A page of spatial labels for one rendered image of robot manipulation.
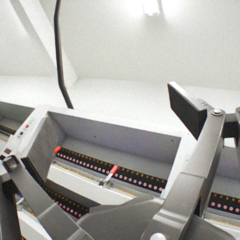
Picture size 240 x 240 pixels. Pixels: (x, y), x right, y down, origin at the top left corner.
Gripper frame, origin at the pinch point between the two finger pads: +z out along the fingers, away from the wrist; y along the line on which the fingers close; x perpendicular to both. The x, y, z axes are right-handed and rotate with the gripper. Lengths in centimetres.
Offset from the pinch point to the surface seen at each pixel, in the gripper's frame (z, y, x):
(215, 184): 24, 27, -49
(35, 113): 65, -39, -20
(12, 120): 101, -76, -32
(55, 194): 37, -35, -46
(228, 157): 22, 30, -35
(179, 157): 22.8, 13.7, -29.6
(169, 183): 16.6, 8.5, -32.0
